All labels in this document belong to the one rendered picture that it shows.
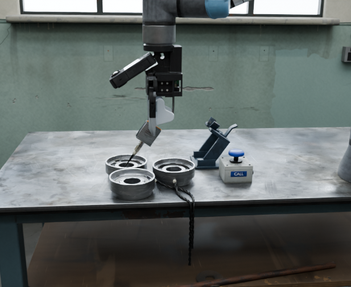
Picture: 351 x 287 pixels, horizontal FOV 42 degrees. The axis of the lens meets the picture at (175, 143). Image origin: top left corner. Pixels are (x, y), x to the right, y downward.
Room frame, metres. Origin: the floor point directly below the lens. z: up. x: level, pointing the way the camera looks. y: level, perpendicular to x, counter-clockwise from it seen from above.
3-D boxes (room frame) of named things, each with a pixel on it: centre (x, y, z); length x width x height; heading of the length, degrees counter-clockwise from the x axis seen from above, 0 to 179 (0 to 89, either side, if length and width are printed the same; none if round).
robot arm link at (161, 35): (1.06, 0.04, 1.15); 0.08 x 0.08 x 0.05
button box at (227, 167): (1.07, -0.16, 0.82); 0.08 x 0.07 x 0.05; 96
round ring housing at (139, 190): (0.97, 0.10, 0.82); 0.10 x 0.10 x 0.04
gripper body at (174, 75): (1.06, 0.03, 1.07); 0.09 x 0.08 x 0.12; 97
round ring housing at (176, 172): (1.05, 0.00, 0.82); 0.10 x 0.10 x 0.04
